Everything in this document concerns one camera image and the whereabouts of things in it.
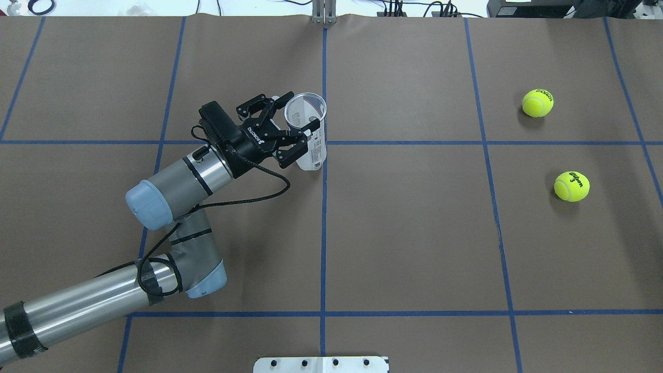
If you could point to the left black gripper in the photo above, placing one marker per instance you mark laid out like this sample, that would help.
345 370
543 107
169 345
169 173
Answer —
247 146

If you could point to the white blue tennis ball can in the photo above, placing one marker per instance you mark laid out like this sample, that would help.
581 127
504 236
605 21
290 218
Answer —
301 110

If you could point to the Roland Garros tennis ball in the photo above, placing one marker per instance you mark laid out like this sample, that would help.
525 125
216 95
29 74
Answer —
537 103

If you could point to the Wilson tennis ball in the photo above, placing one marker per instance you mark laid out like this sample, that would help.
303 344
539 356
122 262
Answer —
571 186

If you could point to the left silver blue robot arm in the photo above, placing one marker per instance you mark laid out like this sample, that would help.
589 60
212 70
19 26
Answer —
64 158

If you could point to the black box with label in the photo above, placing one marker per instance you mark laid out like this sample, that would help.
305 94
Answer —
528 9

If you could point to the aluminium frame post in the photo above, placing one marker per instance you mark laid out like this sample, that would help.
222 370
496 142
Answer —
324 12

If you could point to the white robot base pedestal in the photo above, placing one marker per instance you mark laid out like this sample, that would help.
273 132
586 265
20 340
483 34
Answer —
323 364

